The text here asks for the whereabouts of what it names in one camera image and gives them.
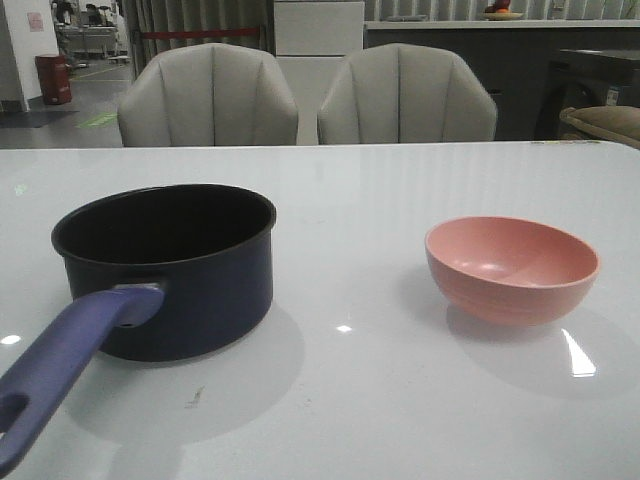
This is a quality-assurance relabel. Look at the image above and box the left beige upholstered chair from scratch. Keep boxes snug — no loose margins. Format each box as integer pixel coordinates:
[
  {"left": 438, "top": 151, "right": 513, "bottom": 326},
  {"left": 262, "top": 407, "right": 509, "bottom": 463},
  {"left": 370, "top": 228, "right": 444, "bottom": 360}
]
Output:
[{"left": 118, "top": 43, "right": 299, "bottom": 147}]

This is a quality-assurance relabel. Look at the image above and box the beige upholstered chair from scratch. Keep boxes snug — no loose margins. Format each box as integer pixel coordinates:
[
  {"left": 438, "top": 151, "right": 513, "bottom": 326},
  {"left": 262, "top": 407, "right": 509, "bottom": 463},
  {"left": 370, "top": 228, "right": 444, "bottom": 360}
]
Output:
[
  {"left": 118, "top": 43, "right": 299, "bottom": 147},
  {"left": 317, "top": 43, "right": 498, "bottom": 145}
]

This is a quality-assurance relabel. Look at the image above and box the grey pleated curtain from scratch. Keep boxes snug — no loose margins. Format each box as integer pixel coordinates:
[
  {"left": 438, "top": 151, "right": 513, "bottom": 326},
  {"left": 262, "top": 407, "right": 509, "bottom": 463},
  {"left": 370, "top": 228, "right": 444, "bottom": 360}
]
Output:
[{"left": 122, "top": 0, "right": 275, "bottom": 76}]

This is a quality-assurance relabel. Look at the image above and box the white cabinet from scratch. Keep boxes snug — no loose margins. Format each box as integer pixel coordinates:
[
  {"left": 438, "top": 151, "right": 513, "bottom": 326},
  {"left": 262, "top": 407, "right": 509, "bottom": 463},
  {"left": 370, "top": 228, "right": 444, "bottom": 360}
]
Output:
[{"left": 273, "top": 1, "right": 365, "bottom": 145}]

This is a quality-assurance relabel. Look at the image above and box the dark side table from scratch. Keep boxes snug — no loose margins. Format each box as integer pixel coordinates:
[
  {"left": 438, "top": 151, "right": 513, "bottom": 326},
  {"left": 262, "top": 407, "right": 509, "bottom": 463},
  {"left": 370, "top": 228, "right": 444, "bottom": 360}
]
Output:
[{"left": 534, "top": 49, "right": 639, "bottom": 140}]

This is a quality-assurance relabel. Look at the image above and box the dark blue saucepan purple handle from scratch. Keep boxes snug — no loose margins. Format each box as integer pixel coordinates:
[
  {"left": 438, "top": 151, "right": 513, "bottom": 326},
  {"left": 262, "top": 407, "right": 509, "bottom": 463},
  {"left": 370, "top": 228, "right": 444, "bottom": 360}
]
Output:
[{"left": 1, "top": 184, "right": 276, "bottom": 474}]

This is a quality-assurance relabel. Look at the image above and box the fruit plate on counter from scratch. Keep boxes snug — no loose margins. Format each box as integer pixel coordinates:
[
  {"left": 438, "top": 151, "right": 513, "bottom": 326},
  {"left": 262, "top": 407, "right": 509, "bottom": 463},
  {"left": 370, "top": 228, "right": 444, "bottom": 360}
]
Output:
[{"left": 482, "top": 0, "right": 523, "bottom": 21}]

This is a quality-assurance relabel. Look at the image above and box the grey counter with white top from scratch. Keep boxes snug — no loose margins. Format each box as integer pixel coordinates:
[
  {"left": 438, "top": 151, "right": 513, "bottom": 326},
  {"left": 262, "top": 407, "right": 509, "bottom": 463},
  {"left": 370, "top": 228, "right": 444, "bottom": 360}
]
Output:
[{"left": 365, "top": 19, "right": 639, "bottom": 141}]

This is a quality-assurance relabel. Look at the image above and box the right beige upholstered chair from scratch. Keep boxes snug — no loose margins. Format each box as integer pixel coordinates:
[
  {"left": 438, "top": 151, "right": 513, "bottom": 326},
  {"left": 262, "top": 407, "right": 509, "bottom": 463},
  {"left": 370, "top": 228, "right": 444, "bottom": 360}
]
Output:
[{"left": 317, "top": 43, "right": 498, "bottom": 145}]

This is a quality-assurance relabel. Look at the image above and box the tan cushion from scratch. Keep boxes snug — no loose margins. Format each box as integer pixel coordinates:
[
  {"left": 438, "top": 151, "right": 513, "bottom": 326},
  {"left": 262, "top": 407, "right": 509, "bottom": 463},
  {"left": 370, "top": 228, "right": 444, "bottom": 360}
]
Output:
[{"left": 559, "top": 106, "right": 639, "bottom": 149}]

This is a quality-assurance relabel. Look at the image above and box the red barrier belt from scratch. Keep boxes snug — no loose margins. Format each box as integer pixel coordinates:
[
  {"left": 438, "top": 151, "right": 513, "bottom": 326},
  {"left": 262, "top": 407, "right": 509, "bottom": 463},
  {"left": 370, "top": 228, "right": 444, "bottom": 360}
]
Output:
[{"left": 139, "top": 27, "right": 262, "bottom": 40}]

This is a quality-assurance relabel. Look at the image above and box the pink plastic bowl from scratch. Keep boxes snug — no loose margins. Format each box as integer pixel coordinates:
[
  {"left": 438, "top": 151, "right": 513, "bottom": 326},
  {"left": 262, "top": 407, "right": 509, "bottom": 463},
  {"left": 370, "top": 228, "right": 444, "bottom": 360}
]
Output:
[{"left": 425, "top": 216, "right": 601, "bottom": 326}]

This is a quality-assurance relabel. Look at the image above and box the red trash bin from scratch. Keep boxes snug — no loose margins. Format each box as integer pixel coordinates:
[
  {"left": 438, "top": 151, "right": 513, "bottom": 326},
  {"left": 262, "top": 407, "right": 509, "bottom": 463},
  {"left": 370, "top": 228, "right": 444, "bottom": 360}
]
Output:
[{"left": 35, "top": 54, "right": 72, "bottom": 105}]

